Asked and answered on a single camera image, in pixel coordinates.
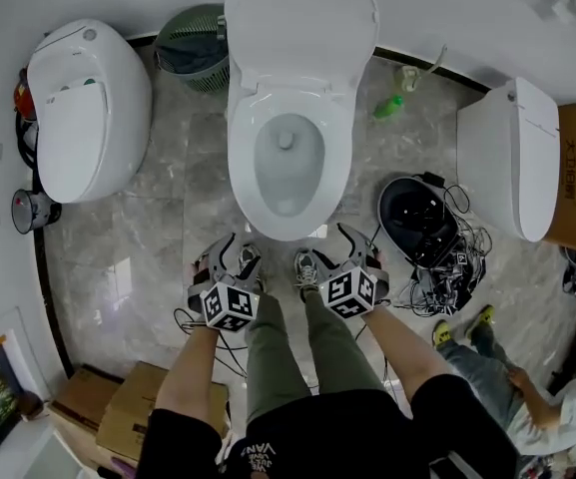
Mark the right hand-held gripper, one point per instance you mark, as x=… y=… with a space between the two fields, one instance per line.
x=347 y=292

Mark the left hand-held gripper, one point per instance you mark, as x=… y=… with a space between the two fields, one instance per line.
x=230 y=307

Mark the white toilet seat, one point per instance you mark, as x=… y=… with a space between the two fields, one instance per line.
x=240 y=167

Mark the person's left forearm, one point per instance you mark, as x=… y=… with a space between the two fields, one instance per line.
x=187 y=372

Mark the person's right forearm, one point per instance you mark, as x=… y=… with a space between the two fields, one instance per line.
x=402 y=362

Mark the white toilet bowl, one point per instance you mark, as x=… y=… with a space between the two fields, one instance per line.
x=290 y=167

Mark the toilet brush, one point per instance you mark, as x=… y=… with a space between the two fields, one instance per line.
x=409 y=78

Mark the white boxy smart toilet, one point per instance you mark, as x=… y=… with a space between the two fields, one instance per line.
x=512 y=167

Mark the white egg-shaped smart toilet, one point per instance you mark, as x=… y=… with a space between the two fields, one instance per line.
x=88 y=118

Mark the person's left hand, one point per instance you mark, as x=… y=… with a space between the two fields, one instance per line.
x=198 y=268

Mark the person's right hand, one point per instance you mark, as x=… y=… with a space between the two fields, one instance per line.
x=380 y=258

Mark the person's left grey sneaker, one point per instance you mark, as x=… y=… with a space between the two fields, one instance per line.
x=248 y=255

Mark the person's grey sneaker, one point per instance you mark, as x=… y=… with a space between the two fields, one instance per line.
x=248 y=255
x=305 y=270

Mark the person's right grey sneaker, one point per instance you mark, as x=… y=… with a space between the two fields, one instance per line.
x=305 y=270

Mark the person's arm in grey sleeve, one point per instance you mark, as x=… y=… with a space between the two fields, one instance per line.
x=272 y=357

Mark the green plastic bottle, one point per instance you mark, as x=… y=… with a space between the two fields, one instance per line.
x=388 y=107

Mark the open brown cardboard box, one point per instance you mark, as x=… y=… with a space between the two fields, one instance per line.
x=138 y=412

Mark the person's black shirt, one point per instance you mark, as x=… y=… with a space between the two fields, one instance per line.
x=327 y=437

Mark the flat brown cardboard box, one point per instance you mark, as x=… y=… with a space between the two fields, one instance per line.
x=85 y=397

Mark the small round metal appliance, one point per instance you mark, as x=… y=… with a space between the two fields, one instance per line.
x=33 y=210

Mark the green plastic waste basket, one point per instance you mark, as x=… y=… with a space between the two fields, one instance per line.
x=192 y=58

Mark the red machine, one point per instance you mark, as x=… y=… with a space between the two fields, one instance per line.
x=23 y=95

